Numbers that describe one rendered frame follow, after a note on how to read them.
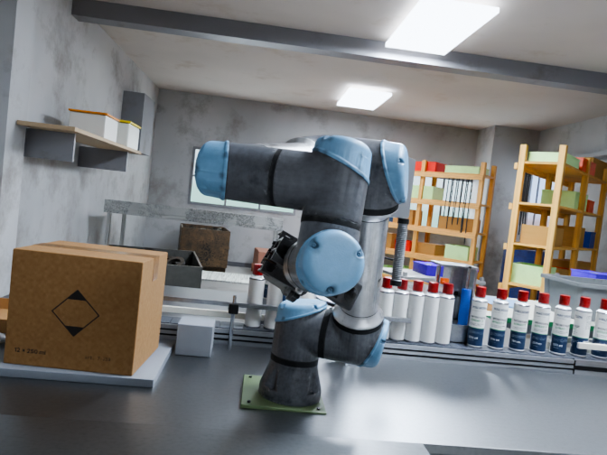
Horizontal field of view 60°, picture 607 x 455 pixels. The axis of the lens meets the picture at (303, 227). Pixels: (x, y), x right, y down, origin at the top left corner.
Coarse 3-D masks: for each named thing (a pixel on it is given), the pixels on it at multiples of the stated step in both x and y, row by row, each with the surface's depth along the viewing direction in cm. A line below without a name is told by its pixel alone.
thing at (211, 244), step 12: (180, 228) 887; (192, 228) 817; (204, 228) 898; (216, 228) 874; (180, 240) 827; (192, 240) 818; (204, 240) 822; (216, 240) 827; (228, 240) 832; (204, 252) 824; (216, 252) 828; (228, 252) 834; (204, 264) 825; (216, 264) 830
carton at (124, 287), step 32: (32, 256) 120; (64, 256) 120; (96, 256) 121; (128, 256) 127; (160, 256) 136; (32, 288) 120; (64, 288) 121; (96, 288) 121; (128, 288) 121; (160, 288) 140; (32, 320) 121; (64, 320) 121; (96, 320) 121; (128, 320) 121; (160, 320) 145; (32, 352) 121; (64, 352) 121; (96, 352) 122; (128, 352) 122
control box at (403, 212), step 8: (408, 160) 160; (408, 168) 161; (408, 176) 162; (408, 184) 163; (408, 192) 164; (408, 200) 165; (400, 208) 159; (408, 208) 166; (392, 216) 154; (400, 216) 160; (408, 216) 167
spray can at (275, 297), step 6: (270, 288) 167; (276, 288) 167; (270, 294) 167; (276, 294) 167; (282, 294) 168; (270, 300) 167; (276, 300) 167; (282, 300) 169; (270, 312) 167; (276, 312) 167; (270, 318) 167; (264, 324) 169; (270, 324) 167
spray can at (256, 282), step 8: (256, 264) 168; (256, 272) 167; (256, 280) 166; (264, 280) 168; (248, 288) 168; (256, 288) 166; (264, 288) 169; (248, 296) 167; (256, 296) 166; (248, 312) 167; (256, 312) 167; (248, 320) 167; (256, 320) 167; (256, 328) 167
